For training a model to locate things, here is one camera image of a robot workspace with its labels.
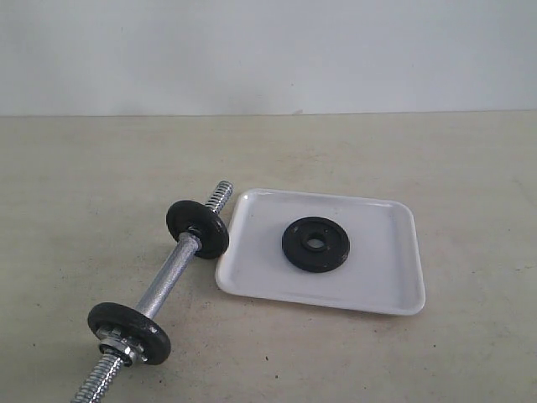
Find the black weight plate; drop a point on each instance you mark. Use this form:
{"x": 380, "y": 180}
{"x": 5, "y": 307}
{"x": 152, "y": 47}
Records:
{"x": 315, "y": 244}
{"x": 155, "y": 341}

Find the black metal washer disc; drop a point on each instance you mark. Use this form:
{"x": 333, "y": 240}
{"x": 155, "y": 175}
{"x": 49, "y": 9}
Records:
{"x": 192, "y": 217}

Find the silver metal hex nut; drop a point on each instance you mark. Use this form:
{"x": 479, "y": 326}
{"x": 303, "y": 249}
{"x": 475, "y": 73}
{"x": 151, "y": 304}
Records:
{"x": 129, "y": 349}

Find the chrome threaded dumbbell bar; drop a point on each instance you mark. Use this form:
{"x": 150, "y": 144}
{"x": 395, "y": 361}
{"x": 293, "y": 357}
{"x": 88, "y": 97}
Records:
{"x": 97, "y": 383}

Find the white rectangular tray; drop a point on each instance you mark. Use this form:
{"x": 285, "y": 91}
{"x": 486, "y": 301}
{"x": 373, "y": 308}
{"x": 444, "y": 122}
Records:
{"x": 382, "y": 272}

